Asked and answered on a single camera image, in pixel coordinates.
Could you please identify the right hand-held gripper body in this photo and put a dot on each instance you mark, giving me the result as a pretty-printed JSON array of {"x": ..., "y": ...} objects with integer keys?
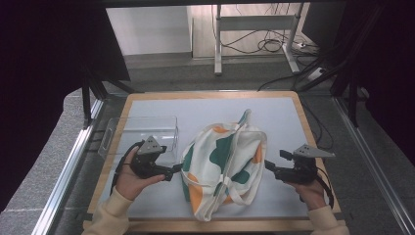
[{"x": 300, "y": 166}]

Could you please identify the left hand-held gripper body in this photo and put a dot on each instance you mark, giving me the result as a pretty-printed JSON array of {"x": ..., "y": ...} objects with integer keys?
[{"x": 147, "y": 160}]

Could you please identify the white canvas bag green orange patches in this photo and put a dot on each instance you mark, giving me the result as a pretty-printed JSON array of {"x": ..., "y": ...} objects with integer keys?
[{"x": 225, "y": 153}]

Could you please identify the person's left hand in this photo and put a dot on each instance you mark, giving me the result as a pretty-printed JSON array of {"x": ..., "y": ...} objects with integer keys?
[{"x": 130, "y": 182}]

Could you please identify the person's right hand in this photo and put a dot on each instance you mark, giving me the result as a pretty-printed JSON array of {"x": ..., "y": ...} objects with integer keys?
[{"x": 311, "y": 194}]

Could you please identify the clear plastic container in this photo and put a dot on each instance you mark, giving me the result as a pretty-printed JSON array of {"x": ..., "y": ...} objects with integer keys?
[{"x": 143, "y": 127}]

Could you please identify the white table mat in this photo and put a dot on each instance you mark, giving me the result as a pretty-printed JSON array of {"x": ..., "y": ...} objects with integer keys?
[{"x": 195, "y": 111}]

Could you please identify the black metal stand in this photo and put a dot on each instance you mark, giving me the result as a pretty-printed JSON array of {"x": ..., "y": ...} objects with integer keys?
[
  {"x": 352, "y": 94},
  {"x": 86, "y": 101}
]

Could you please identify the white power strip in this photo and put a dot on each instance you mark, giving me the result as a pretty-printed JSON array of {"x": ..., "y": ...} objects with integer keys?
[{"x": 315, "y": 73}]

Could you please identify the black curtain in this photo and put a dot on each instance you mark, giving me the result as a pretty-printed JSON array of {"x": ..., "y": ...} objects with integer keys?
[
  {"x": 391, "y": 65},
  {"x": 39, "y": 81}
]

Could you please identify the aluminium rail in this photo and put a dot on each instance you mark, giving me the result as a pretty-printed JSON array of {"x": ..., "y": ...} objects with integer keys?
[
  {"x": 375, "y": 169},
  {"x": 65, "y": 169}
]

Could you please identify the white wall panel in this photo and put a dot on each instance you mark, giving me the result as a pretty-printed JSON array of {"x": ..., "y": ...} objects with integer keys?
[{"x": 150, "y": 29}]

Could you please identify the white metal desk frame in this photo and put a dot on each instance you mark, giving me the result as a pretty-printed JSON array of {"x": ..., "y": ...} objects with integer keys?
[{"x": 254, "y": 23}]

